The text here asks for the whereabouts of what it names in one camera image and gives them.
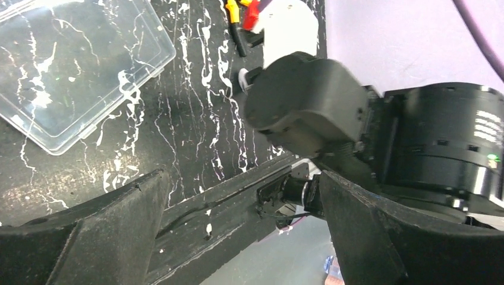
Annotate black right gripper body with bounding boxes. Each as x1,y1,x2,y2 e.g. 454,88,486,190
244,52,368,157

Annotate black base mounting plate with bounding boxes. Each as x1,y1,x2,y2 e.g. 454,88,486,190
144,155,316,284

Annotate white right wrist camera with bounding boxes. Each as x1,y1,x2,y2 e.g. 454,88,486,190
242,1,319,68

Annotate orange black pliers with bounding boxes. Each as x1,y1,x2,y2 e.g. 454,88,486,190
224,0,252,58

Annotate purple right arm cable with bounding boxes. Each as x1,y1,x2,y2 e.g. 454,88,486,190
452,0,504,83

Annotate white remote control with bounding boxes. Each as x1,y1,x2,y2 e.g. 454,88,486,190
238,67,263,94

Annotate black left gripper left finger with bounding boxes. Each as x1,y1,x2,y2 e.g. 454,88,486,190
1,169,169,284

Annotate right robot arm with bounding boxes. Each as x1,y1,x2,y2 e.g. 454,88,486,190
238,52,503,222

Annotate clear plastic organizer box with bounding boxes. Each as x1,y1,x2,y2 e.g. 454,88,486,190
1,1,176,156

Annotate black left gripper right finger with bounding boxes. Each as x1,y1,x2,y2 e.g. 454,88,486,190
319,171,503,284

